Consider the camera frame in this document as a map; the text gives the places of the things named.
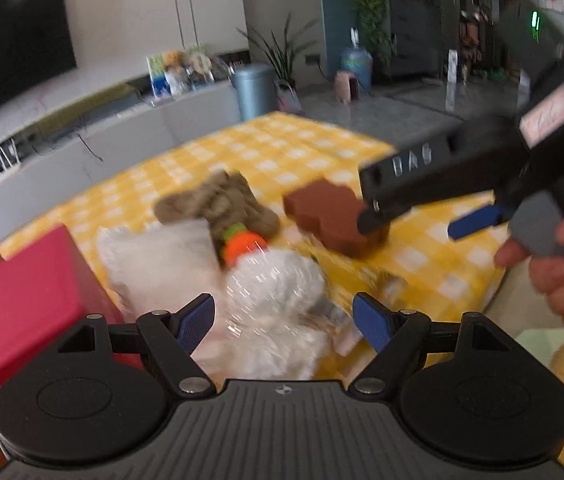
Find orange carrot toy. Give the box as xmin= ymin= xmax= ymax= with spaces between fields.
xmin=219 ymin=225 xmax=269 ymax=268

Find grey metal trash can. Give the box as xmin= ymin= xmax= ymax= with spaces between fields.
xmin=232 ymin=63 xmax=277 ymax=122

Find long-leaf potted plant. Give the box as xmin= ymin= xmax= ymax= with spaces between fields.
xmin=237 ymin=15 xmax=315 ymax=86

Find yellow checkered tablecloth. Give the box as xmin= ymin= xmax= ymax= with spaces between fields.
xmin=0 ymin=110 xmax=509 ymax=382

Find black wall television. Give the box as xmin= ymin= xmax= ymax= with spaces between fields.
xmin=0 ymin=0 xmax=77 ymax=133

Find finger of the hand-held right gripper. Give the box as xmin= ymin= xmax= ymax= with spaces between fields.
xmin=357 ymin=199 xmax=413 ymax=235
xmin=447 ymin=205 xmax=513 ymax=241

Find brown plush knotted toy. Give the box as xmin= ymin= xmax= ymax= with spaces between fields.
xmin=154 ymin=170 xmax=281 ymax=241

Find black cable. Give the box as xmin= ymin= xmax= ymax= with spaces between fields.
xmin=26 ymin=117 xmax=108 ymax=163

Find red box lid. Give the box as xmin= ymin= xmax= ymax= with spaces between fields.
xmin=0 ymin=225 xmax=135 ymax=406

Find white plastic bag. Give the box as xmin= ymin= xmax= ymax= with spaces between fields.
xmin=96 ymin=220 xmax=225 ymax=308

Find dark grey cabinet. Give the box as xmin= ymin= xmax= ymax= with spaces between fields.
xmin=387 ymin=0 xmax=444 ymax=82

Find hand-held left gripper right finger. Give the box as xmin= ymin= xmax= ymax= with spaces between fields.
xmin=349 ymin=292 xmax=525 ymax=396

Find white marble television cabinet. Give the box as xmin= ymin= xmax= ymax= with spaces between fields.
xmin=0 ymin=77 xmax=243 ymax=243

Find teddy bear bouquet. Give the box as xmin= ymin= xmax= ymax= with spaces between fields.
xmin=163 ymin=50 xmax=189 ymax=92

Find brown bear-shaped sponge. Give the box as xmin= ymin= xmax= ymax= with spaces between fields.
xmin=283 ymin=180 xmax=391 ymax=260

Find woven checkered bag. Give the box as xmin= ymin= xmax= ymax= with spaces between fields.
xmin=274 ymin=79 xmax=305 ymax=114

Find pink space heater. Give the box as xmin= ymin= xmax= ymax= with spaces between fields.
xmin=334 ymin=71 xmax=363 ymax=106

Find blue water jug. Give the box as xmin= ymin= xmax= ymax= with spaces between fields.
xmin=339 ymin=27 xmax=373 ymax=88

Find plastic-wrapped white soft toy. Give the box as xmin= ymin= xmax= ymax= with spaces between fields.
xmin=197 ymin=249 xmax=335 ymax=381

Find white slim standing object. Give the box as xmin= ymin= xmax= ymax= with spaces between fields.
xmin=445 ymin=49 xmax=461 ymax=112

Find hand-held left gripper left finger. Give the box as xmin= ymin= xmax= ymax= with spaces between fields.
xmin=44 ymin=294 xmax=216 ymax=397

